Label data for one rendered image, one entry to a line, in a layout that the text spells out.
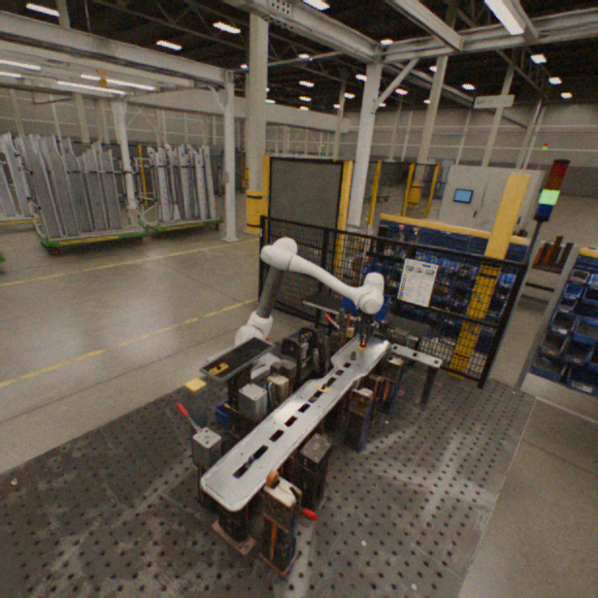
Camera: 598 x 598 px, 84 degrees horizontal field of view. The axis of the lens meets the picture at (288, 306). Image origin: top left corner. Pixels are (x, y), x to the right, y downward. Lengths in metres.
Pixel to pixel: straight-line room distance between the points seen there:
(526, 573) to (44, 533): 2.39
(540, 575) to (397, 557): 1.28
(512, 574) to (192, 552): 1.79
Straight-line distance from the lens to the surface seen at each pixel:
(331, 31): 5.31
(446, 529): 1.73
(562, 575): 2.81
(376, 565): 1.56
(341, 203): 3.67
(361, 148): 5.95
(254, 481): 1.30
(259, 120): 9.17
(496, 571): 2.62
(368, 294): 1.67
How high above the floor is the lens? 2.03
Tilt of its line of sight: 25 degrees down
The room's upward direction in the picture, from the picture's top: 3 degrees clockwise
